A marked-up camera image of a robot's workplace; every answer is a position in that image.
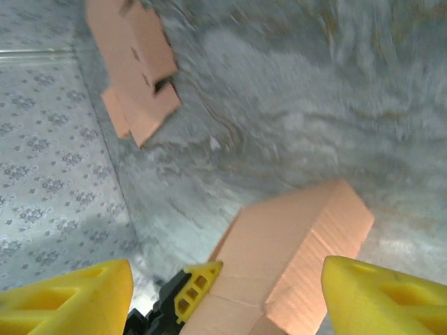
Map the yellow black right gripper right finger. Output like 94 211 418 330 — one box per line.
321 255 447 335

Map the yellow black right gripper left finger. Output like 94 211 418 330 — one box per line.
0 258 135 335

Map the brown cardboard paper box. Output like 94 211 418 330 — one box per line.
178 178 375 335
85 0 182 150

